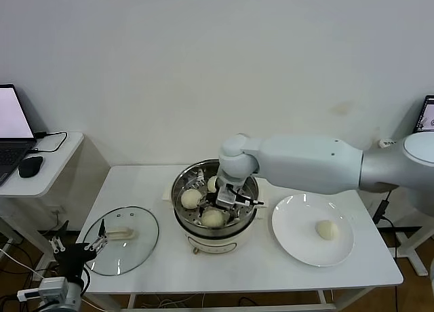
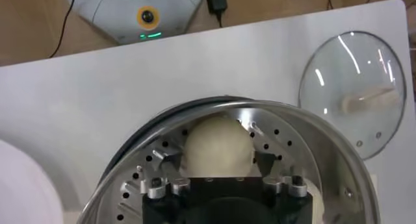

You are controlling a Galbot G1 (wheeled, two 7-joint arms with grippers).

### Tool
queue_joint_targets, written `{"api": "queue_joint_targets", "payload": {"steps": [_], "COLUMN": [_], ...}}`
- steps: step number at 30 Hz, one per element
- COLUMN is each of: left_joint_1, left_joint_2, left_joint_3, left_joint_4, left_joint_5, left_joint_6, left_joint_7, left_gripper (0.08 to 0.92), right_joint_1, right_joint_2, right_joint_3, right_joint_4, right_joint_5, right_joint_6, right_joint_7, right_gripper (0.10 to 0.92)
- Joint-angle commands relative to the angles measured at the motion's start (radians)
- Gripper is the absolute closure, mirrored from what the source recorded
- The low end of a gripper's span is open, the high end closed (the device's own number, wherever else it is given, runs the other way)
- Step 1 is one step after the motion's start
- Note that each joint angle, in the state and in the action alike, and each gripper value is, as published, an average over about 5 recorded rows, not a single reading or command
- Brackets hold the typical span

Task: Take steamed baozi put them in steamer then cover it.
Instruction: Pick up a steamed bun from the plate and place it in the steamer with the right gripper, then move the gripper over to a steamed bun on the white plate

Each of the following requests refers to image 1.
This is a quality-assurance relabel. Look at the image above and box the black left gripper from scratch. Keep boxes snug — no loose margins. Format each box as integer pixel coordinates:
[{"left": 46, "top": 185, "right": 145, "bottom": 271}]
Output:
[{"left": 49, "top": 218, "right": 109, "bottom": 282}]

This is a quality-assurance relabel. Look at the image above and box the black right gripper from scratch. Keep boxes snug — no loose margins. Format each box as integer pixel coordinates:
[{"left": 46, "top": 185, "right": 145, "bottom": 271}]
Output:
[{"left": 197, "top": 193, "right": 242, "bottom": 225}]

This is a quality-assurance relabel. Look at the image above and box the round glass pot lid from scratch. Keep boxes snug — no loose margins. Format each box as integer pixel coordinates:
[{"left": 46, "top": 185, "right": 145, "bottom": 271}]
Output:
[{"left": 83, "top": 206, "right": 160, "bottom": 276}]

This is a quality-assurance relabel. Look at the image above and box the perforated steel steamer basket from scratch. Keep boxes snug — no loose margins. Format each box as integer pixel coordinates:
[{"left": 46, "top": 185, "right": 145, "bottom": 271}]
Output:
[{"left": 171, "top": 159, "right": 259, "bottom": 230}]

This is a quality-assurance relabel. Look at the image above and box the cream electric cooker base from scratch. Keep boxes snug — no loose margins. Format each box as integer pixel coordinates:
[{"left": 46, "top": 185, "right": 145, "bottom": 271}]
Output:
[{"left": 162, "top": 186, "right": 269, "bottom": 256}]

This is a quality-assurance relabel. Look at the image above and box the white main table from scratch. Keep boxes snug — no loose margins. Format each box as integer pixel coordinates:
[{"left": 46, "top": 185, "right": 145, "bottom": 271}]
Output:
[{"left": 56, "top": 162, "right": 404, "bottom": 312}]

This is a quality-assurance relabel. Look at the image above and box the white side table with mouse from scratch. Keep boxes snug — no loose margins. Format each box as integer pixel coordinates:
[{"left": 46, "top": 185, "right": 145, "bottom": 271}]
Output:
[{"left": 0, "top": 132, "right": 85, "bottom": 272}]

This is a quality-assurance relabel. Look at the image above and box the round white plate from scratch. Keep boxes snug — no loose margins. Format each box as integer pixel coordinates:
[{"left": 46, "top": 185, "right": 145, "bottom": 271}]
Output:
[{"left": 271, "top": 193, "right": 355, "bottom": 267}]

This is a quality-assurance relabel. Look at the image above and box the black computer mouse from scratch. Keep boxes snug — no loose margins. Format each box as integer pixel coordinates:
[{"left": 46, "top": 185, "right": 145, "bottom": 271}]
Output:
[{"left": 18, "top": 155, "right": 44, "bottom": 179}]

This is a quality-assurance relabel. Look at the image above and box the laptop with pale pink screen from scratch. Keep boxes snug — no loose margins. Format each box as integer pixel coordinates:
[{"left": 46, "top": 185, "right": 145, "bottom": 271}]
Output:
[{"left": 0, "top": 83, "right": 38, "bottom": 187}]

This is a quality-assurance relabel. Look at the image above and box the laptop with dark screen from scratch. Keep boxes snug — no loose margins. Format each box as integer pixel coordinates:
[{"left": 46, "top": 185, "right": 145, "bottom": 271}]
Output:
[{"left": 413, "top": 94, "right": 434, "bottom": 134}]

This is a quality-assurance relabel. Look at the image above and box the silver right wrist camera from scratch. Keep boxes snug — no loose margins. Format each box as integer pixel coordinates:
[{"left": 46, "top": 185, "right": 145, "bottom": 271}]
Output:
[{"left": 216, "top": 185, "right": 239, "bottom": 208}]

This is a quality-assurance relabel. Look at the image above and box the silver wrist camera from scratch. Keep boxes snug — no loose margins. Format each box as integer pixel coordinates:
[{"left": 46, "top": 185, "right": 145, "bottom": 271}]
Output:
[
  {"left": 216, "top": 185, "right": 239, "bottom": 208},
  {"left": 17, "top": 277, "right": 71, "bottom": 301}
]

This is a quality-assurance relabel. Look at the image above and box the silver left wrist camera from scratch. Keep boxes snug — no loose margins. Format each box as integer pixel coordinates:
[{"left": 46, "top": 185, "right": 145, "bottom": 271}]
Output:
[{"left": 17, "top": 277, "right": 71, "bottom": 301}]

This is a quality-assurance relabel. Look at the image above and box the white cable bundle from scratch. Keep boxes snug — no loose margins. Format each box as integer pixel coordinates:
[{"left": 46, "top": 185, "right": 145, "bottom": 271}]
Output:
[{"left": 142, "top": 298, "right": 191, "bottom": 309}]

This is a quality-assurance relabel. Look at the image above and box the black laptop charger cable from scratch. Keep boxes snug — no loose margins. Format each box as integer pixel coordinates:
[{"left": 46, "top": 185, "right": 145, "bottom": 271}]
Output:
[{"left": 28, "top": 131, "right": 68, "bottom": 153}]

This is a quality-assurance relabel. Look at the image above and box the black cable with adapter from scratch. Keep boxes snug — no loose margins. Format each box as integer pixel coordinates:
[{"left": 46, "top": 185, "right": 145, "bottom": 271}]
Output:
[{"left": 372, "top": 189, "right": 404, "bottom": 260}]

